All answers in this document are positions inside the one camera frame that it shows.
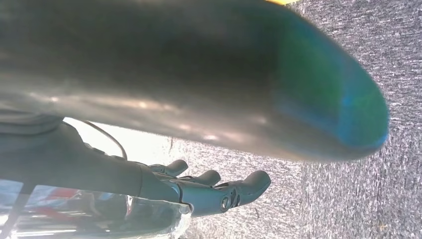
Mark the thin black cable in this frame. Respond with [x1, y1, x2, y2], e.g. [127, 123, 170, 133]
[62, 119, 128, 161]

